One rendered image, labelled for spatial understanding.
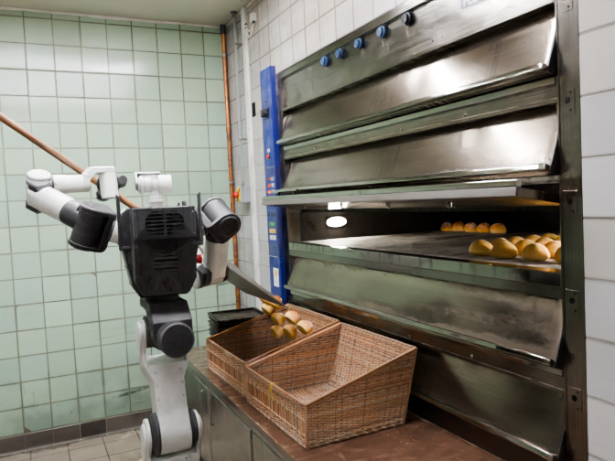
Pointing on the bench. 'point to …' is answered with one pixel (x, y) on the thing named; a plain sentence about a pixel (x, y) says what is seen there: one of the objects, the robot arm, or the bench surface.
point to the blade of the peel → (249, 284)
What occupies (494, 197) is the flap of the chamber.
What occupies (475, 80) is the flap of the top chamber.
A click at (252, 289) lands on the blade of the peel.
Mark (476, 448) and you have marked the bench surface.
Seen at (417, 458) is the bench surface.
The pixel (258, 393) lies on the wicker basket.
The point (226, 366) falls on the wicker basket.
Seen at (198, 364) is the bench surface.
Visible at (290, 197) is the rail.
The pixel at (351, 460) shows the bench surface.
